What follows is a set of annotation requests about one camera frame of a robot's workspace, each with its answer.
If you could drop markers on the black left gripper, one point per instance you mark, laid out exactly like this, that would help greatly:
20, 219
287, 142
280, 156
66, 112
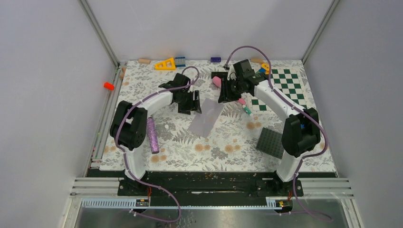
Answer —
193, 106

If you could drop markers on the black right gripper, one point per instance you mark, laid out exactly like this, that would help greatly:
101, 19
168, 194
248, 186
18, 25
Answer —
225, 95

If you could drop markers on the green white glue stick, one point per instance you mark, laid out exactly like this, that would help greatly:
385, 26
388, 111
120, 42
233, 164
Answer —
247, 110

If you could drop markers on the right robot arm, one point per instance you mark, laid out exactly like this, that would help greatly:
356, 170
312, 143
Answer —
301, 132

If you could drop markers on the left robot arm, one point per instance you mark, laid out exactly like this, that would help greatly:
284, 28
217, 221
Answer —
128, 127

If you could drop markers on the floral patterned table mat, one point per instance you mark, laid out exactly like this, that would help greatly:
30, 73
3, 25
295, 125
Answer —
230, 146

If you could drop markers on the wooden block back right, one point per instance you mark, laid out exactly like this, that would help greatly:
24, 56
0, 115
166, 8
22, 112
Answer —
257, 60

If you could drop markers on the pink microphone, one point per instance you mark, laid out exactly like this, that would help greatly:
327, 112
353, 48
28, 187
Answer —
217, 81

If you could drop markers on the yellow triangle shape toy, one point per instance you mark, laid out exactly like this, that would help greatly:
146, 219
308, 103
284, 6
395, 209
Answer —
168, 64

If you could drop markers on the grey and blue brick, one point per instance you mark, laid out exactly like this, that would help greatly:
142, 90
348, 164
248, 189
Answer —
180, 62

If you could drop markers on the purple flat toy brick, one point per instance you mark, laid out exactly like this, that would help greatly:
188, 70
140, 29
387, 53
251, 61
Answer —
215, 59

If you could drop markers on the green white chessboard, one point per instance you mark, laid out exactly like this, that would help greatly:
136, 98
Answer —
289, 82

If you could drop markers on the purple glitter microphone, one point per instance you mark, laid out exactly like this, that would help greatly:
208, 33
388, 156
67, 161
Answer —
152, 135

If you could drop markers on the light wooden block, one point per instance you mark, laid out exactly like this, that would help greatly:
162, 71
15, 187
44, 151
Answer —
144, 61

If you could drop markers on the dark grey studded baseplate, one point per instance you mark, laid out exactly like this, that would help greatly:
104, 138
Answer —
270, 143

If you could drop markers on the red plastic cylinder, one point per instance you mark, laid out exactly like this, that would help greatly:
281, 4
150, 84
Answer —
109, 86

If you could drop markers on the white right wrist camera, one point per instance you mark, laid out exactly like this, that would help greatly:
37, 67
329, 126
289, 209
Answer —
231, 74

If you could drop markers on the orange yellow ring toy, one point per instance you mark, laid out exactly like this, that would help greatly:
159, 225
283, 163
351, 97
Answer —
265, 68

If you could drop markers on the wooden block by rail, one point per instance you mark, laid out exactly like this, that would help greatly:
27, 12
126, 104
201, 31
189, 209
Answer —
123, 70

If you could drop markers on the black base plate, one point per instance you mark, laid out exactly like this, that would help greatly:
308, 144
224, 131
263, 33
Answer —
196, 188

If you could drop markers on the aluminium side rail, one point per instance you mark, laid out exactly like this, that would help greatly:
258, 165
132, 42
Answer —
107, 117

